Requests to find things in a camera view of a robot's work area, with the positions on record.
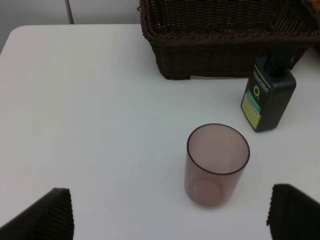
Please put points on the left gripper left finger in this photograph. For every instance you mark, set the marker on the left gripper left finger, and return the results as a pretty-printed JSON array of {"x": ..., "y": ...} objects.
[{"x": 49, "y": 218}]

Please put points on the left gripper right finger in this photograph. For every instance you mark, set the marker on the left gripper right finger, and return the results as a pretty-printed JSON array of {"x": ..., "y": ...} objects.
[{"x": 293, "y": 215}]

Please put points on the translucent purple plastic cup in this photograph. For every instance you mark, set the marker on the translucent purple plastic cup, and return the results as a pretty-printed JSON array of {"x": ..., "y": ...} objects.
[{"x": 216, "y": 156}]

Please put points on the dark brown wicker basket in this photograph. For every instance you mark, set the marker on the dark brown wicker basket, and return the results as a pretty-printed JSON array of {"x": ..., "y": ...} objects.
[{"x": 223, "y": 38}]

